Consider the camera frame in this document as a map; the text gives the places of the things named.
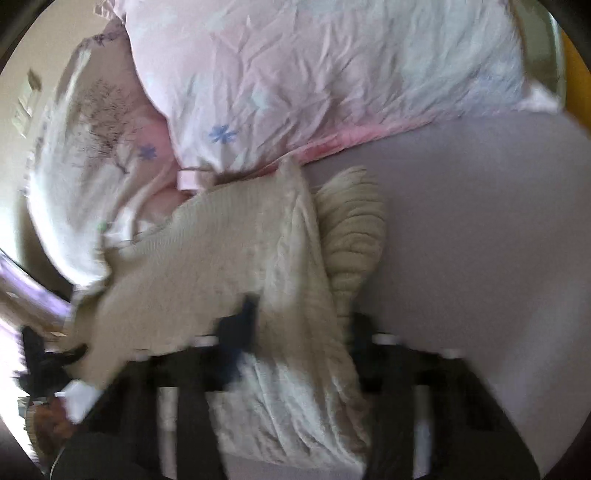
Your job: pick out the white pillow with tree print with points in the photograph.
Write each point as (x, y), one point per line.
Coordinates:
(78, 152)

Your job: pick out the pink floral quilt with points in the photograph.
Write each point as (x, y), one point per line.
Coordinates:
(323, 78)

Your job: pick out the yellow furniture edge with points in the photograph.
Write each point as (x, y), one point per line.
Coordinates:
(576, 74)

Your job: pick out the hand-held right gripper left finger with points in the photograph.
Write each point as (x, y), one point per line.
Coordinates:
(240, 330)

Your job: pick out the grey bed sheet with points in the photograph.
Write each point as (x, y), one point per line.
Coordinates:
(471, 230)

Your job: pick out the beige knit sweater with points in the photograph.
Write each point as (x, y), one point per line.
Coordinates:
(217, 277)

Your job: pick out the purple cloth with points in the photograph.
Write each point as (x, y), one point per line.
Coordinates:
(32, 288)

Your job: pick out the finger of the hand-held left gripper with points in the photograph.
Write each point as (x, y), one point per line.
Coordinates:
(44, 357)

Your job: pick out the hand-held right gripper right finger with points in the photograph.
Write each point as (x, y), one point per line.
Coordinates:
(369, 364)

